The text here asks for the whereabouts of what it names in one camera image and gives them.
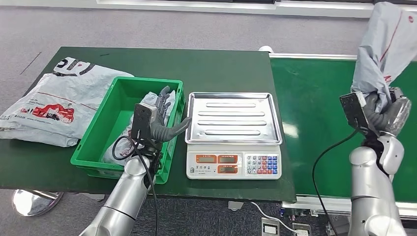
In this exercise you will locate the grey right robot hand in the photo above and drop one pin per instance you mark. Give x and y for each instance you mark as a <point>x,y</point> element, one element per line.
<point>396,117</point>

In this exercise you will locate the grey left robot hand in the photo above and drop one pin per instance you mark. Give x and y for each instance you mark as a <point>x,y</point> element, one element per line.
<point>159,130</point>

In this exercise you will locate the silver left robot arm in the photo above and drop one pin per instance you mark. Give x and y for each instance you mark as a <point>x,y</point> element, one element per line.
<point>127,195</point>

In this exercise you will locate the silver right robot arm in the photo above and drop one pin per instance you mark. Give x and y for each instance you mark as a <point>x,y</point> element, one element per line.
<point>371,189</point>

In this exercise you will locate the green conveyor belt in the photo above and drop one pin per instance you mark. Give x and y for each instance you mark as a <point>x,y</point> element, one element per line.
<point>309,97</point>

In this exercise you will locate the white conveyor roller cap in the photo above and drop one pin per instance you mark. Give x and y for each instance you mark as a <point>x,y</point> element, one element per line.
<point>265,49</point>

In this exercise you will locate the grey floor socket box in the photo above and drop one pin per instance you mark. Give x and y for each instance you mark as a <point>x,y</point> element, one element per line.
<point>301,229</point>
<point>270,228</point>

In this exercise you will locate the green plastic bin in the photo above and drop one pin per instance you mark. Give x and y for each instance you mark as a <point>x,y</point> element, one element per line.
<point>120,94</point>

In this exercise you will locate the dark green table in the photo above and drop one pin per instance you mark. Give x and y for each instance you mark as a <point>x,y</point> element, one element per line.
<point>195,65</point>

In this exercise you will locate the white scale with steel tray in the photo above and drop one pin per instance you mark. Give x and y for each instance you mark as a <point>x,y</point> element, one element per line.
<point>228,164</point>

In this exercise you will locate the large white red-print mailer bag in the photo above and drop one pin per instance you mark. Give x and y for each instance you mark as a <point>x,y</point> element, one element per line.
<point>65,97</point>

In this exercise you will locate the white table foot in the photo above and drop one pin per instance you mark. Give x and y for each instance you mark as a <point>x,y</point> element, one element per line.
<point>235,206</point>

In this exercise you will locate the white window sill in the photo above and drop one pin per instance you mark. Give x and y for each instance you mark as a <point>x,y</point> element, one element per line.
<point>195,8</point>

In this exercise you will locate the chrome round table base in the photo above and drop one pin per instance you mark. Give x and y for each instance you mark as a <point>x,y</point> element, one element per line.
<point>32,202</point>

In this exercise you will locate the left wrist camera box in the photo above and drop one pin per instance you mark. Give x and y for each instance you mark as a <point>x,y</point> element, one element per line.
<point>141,120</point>

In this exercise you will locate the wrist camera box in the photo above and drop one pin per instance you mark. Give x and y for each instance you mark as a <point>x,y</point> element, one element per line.
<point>353,110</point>
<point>141,120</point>

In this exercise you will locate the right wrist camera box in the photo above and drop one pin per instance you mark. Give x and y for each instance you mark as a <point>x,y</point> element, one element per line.
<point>353,110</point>

